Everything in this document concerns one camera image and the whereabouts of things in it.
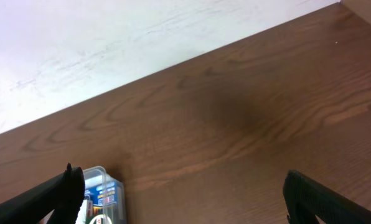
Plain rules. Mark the blue Kool Fever box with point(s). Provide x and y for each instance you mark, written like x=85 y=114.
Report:
x=103 y=195

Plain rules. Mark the dark green round-logo box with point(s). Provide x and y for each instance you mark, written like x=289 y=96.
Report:
x=103 y=215

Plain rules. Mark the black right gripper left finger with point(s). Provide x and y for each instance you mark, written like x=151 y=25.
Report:
x=61 y=196

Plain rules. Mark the white green medicine box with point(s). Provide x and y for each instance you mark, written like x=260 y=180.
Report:
x=86 y=210

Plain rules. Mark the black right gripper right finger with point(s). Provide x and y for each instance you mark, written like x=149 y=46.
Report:
x=308 y=202

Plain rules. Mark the clear plastic container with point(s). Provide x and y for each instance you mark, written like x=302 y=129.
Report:
x=96 y=176

